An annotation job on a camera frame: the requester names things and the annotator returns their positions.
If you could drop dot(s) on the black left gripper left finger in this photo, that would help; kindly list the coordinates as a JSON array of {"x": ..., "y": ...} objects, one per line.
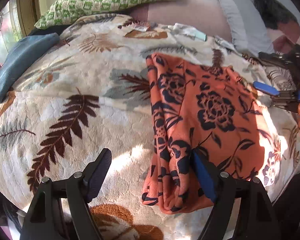
[{"x": 59, "y": 209}]

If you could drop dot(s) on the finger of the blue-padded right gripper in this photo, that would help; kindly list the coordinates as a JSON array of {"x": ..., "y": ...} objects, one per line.
[{"x": 266, "y": 89}]

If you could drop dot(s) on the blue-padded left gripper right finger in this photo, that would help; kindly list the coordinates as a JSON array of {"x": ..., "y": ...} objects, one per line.
[{"x": 256, "y": 218}]

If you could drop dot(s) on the orange floral blouse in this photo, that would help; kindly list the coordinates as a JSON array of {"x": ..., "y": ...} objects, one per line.
[{"x": 210, "y": 111}]

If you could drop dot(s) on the striped floral quilt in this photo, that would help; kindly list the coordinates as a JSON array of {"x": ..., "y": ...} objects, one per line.
[{"x": 280, "y": 78}]

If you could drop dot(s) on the grey pillow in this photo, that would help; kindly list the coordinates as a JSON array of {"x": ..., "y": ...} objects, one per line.
[{"x": 249, "y": 34}]

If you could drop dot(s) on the maroon pink bedcover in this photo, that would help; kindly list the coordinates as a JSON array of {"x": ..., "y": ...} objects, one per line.
[{"x": 285, "y": 37}]

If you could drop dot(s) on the small grey cloth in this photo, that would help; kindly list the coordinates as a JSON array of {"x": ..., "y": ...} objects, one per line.
[{"x": 225, "y": 44}]

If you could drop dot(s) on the black furry cushion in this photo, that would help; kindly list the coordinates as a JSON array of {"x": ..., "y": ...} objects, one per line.
[{"x": 273, "y": 12}]

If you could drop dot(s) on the white glove with teal cuff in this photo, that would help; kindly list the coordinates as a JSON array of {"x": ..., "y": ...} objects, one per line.
[{"x": 187, "y": 30}]

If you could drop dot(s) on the small red blue packet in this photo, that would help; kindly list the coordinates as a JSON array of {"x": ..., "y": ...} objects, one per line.
[{"x": 144, "y": 26}]

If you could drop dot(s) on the leaf-print bed blanket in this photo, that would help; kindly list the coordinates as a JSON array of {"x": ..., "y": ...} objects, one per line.
[{"x": 90, "y": 91}]

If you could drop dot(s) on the blue folded towel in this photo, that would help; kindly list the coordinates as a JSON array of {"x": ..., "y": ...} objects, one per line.
[{"x": 24, "y": 53}]

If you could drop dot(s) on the stained glass window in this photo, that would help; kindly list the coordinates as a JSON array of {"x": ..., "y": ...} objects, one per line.
[{"x": 10, "y": 30}]

